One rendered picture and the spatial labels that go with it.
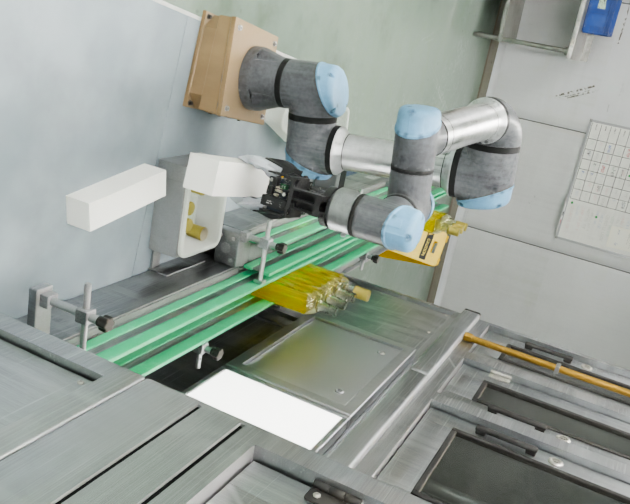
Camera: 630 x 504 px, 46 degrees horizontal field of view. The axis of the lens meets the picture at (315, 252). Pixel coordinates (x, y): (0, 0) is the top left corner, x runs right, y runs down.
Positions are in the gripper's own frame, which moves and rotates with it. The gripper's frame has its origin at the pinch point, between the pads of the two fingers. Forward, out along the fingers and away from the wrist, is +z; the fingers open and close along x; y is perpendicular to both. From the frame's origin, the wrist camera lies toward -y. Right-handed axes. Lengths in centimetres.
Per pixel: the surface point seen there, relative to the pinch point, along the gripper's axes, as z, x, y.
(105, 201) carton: 28.1, 12.2, 1.4
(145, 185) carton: 28.2, 8.6, -10.5
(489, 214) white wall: 70, 32, -652
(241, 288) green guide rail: 15, 30, -39
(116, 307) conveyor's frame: 24.5, 34.2, -4.6
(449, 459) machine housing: -45, 52, -42
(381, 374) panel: -21, 44, -57
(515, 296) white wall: 22, 107, -664
